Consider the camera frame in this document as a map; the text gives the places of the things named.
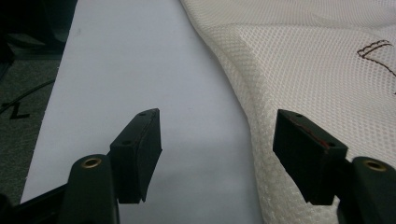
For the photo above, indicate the white mesh laundry bag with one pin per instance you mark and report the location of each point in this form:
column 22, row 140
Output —
column 311, row 68

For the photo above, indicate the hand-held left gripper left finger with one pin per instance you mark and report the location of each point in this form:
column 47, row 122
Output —
column 137, row 149

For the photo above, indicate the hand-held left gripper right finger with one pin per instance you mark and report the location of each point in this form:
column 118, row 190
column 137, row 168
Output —
column 306, row 155

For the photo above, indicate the white table mat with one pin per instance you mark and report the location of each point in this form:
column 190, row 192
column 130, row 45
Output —
column 124, row 62

